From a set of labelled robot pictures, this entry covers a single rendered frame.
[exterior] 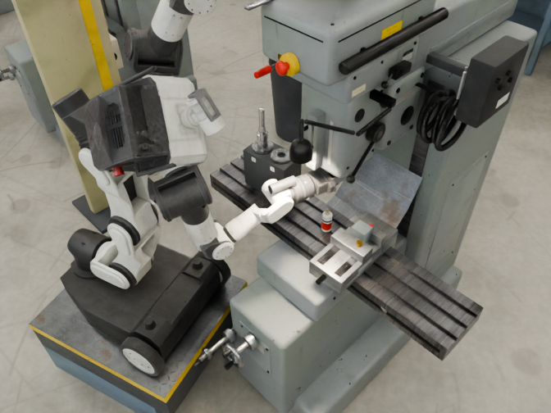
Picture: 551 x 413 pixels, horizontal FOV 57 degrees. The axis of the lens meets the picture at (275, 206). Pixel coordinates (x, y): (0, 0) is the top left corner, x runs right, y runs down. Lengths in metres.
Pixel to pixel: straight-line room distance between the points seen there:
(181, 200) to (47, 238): 2.21
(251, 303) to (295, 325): 0.20
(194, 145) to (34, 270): 2.12
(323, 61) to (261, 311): 1.10
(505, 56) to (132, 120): 1.05
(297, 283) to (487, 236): 1.81
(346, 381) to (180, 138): 1.48
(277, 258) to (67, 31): 1.67
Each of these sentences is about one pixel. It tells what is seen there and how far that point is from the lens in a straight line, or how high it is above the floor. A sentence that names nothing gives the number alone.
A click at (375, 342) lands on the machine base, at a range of 2.64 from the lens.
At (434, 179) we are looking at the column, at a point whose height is 1.10.
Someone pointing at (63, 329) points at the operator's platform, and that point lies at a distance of 2.62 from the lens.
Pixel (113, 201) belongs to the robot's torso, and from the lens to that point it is 1.96.
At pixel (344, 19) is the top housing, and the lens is 1.35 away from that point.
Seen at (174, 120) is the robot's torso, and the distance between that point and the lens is 1.50.
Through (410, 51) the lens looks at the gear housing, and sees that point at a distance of 1.65.
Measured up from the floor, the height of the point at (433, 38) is 1.68.
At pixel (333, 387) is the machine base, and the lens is 2.51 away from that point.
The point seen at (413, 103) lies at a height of 1.47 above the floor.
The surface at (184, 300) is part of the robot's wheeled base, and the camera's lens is 2.31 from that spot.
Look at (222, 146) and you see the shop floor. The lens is 4.02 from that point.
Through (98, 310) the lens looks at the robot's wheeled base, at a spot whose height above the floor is 0.57.
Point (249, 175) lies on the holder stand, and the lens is 2.22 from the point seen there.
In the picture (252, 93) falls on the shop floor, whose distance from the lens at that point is 4.62.
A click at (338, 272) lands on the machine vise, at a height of 1.00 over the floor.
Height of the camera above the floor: 2.44
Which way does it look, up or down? 44 degrees down
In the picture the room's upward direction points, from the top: 1 degrees counter-clockwise
